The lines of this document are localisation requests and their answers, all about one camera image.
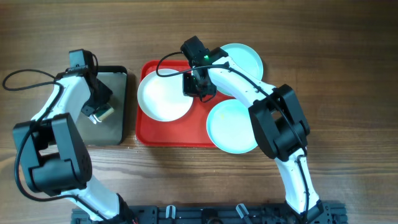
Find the green yellow sponge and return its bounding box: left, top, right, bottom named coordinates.
left=93, top=103, right=114, bottom=123

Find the white round plate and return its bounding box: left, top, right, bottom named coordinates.
left=137, top=71, right=193, bottom=122

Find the light blue plate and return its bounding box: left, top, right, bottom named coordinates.
left=206, top=99, right=257, bottom=154
left=221, top=43, right=264, bottom=80

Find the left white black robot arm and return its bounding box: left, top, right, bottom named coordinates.
left=13, top=49, right=137, bottom=223

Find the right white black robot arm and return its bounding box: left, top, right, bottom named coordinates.
left=180, top=36, right=322, bottom=223

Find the black rectangular metal tray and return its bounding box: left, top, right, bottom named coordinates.
left=76, top=66, right=127, bottom=146

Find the red plastic tray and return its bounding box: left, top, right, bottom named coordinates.
left=136, top=60, right=230, bottom=147

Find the left black cable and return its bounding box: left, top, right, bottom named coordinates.
left=2, top=68, right=103, bottom=222

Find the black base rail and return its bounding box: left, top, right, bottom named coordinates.
left=70, top=202, right=348, bottom=224

